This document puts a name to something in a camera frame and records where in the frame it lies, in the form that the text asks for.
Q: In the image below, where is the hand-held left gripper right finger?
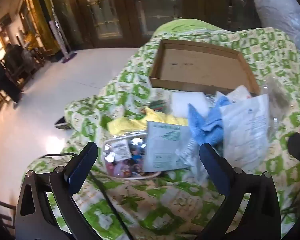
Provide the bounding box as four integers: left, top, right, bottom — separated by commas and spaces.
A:
195, 142, 282, 240

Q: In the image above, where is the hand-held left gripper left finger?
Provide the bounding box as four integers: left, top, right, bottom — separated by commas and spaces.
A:
15, 141, 108, 240

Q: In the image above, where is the blue cloth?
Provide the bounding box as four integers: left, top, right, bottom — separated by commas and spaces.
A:
187, 95, 232, 147

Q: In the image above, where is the clear cartoon print pouch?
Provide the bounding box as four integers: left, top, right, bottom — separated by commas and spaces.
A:
101, 131, 163, 179

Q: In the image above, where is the white printed plastic bag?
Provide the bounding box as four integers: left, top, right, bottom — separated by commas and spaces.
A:
219, 94, 270, 167

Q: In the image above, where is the grey printed sachet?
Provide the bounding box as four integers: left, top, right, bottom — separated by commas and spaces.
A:
143, 120, 198, 173

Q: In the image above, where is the grey towel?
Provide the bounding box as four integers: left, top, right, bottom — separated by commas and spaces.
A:
261, 75, 292, 125

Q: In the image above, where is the yellow towel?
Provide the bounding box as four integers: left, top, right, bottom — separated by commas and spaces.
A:
107, 106, 189, 135

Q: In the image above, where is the white foam sponge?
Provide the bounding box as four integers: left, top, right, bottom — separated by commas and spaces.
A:
171, 92, 217, 118

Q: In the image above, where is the red and white packet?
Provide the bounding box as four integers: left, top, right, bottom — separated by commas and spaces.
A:
226, 85, 252, 103

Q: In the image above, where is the bag of coloured sticks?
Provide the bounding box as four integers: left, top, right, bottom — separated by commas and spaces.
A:
142, 99, 172, 113

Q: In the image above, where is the cardboard box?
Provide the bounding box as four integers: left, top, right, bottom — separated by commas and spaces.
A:
149, 39, 260, 95

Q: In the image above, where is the black shoe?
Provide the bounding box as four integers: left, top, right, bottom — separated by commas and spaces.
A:
54, 116, 72, 130

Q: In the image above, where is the green and white printed blanket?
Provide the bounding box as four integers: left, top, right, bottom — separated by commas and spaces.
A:
22, 19, 300, 240

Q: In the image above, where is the dark wooden chair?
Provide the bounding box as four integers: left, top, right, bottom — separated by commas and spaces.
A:
0, 196, 15, 230
2, 44, 45, 85

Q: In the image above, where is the purple floor mop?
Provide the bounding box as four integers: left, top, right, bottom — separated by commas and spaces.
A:
49, 20, 77, 63

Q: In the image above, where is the white pillow in plastic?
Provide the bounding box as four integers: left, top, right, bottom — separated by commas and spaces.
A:
254, 0, 300, 64

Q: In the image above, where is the wooden glass door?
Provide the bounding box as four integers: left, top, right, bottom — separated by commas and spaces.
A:
72, 0, 240, 48

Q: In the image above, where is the gilded wooden cabinet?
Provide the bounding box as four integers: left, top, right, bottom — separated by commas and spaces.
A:
17, 0, 60, 55

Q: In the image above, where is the black cable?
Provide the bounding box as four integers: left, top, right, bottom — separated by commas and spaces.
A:
40, 152, 130, 240

